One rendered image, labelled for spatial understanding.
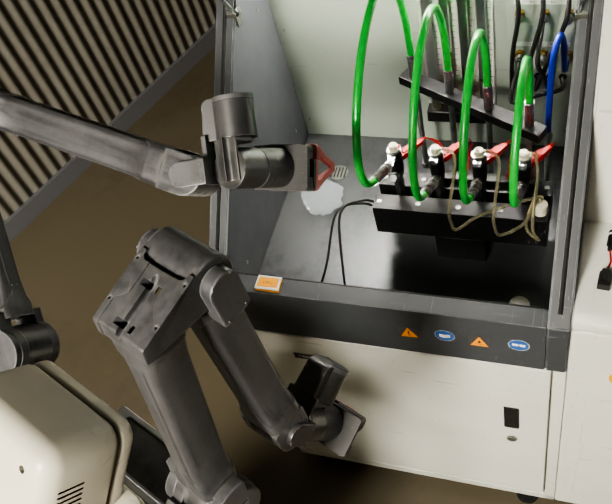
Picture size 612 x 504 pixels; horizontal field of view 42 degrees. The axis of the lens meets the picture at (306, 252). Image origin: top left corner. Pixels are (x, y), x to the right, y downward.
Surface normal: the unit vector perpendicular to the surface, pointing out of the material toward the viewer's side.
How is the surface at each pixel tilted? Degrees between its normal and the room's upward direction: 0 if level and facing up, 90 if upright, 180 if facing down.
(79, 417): 42
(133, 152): 35
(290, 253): 0
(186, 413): 89
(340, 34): 90
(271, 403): 85
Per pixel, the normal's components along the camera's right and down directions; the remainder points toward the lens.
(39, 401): 0.25, -0.91
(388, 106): -0.26, 0.81
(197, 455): 0.73, 0.43
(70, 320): -0.22, -0.58
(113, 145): -0.33, 0.00
